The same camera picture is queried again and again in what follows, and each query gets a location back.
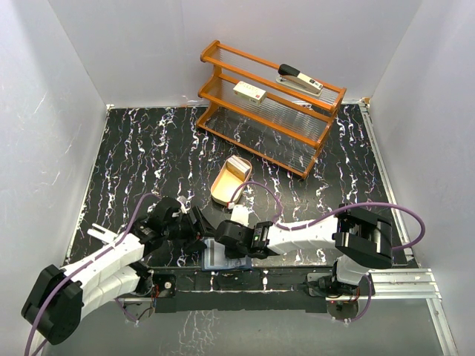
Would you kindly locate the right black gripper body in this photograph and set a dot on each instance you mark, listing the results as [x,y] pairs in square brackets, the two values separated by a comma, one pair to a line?
[236,253]

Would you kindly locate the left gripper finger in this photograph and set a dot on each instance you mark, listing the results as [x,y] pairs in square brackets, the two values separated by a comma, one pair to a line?
[195,245]
[201,225]

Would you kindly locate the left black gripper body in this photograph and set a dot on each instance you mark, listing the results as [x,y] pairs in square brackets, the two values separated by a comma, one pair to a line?
[182,229]

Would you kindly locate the blue card holder wallet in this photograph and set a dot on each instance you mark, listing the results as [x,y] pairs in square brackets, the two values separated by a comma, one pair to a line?
[214,258]

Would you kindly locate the stack of credit cards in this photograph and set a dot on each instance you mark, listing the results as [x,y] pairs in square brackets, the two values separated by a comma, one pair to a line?
[238,167]

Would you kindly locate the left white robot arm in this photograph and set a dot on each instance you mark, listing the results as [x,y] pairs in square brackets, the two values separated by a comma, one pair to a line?
[62,296]

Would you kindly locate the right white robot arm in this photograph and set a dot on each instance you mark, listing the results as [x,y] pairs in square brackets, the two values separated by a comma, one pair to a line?
[363,238]

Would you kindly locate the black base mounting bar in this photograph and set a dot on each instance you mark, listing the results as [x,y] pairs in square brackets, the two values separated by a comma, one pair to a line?
[259,289]

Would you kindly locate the orange wooden three-tier rack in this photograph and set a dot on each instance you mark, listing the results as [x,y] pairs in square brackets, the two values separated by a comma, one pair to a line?
[289,128]

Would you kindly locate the white staples box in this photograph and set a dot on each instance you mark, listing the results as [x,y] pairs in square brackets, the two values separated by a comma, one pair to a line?
[249,92]

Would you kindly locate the black and beige stapler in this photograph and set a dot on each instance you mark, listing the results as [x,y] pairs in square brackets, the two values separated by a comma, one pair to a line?
[293,78]

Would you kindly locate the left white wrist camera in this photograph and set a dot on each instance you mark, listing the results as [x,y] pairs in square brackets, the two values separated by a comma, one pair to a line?
[183,201]

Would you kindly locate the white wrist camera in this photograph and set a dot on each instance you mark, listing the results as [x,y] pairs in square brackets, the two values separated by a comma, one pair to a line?
[239,213]
[183,201]

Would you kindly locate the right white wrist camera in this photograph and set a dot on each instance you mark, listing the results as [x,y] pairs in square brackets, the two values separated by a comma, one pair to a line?
[239,213]

